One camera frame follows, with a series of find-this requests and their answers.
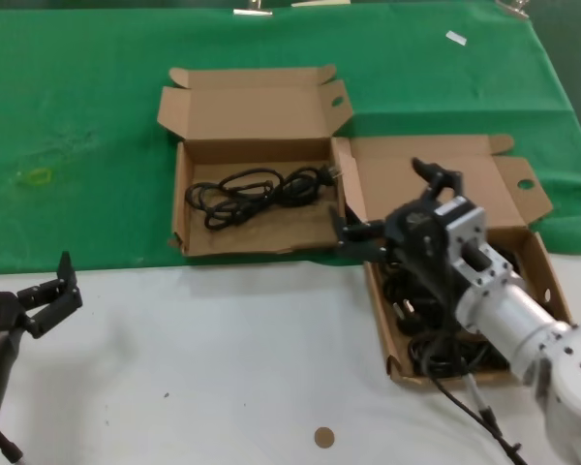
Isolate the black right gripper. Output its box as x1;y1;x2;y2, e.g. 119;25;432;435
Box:
328;156;465;293

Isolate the cardboard box with round hole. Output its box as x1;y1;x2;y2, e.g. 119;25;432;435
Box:
331;134;576;389

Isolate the cardboard box with torn edge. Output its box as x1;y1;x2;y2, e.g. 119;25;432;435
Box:
156;64;354;258

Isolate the tangled black cable bundle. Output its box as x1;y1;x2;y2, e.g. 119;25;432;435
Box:
382;261;519;374

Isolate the black cable with pronged plug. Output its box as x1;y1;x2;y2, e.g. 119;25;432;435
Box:
391;297;420;322

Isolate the black power cable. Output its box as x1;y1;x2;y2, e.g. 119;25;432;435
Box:
184;166;344;233

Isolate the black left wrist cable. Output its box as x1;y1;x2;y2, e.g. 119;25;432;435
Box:
0;428;28;465

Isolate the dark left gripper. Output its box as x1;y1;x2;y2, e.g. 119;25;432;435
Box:
0;250;84;422

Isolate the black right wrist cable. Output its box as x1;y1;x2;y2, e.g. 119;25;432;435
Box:
425;275;528;465

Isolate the black cable with coupler end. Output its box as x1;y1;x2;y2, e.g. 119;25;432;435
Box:
409;336;509;379

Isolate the wide metal binder clip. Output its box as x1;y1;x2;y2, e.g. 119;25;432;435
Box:
231;0;275;18

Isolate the angled metal binder clip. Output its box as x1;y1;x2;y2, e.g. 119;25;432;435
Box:
495;0;532;20

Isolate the cable with silver connector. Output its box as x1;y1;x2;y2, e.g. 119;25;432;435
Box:
464;372;498;427

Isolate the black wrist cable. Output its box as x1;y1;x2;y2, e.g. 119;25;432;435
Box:
0;428;28;465
425;275;528;465

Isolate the green table cloth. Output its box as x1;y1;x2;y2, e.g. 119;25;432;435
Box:
0;2;581;275

